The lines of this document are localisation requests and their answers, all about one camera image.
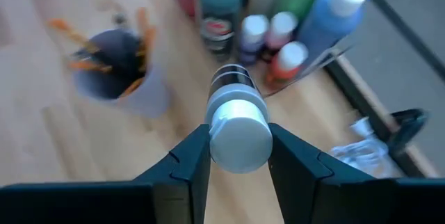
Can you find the small grey paint bottle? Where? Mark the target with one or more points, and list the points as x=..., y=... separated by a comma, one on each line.
x=240, y=137

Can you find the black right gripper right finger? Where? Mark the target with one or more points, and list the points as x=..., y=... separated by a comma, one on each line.
x=295, y=175

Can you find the lilac plastic cup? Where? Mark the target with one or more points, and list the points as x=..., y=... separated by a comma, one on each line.
x=146, y=98

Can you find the small purple paint bottle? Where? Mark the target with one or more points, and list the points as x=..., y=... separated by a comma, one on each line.
x=253, y=34

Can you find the clear plastic bin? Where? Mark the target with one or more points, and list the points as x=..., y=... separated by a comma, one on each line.
x=306, y=74

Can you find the large teal paint bottle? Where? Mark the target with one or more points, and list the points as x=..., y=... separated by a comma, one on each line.
x=219, y=8

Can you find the large blue paint bottle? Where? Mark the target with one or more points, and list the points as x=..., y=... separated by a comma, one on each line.
x=330, y=22

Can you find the small pink paint bottle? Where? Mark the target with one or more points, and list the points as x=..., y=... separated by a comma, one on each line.
x=281, y=29

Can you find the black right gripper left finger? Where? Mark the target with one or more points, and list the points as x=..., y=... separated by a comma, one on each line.
x=184, y=182

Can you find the small orange-red paint bottle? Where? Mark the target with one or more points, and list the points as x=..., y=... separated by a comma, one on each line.
x=288, y=60

